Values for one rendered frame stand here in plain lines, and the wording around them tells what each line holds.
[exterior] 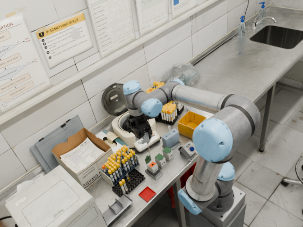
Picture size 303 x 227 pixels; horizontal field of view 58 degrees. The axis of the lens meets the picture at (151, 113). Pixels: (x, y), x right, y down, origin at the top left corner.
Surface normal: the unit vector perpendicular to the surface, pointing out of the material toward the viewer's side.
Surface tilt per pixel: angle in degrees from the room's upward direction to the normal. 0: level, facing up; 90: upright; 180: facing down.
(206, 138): 81
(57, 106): 90
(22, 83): 94
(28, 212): 0
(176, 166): 0
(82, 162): 0
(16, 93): 92
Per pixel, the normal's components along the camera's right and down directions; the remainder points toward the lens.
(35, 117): 0.70, 0.37
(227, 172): 0.01, -0.81
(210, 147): -0.76, 0.37
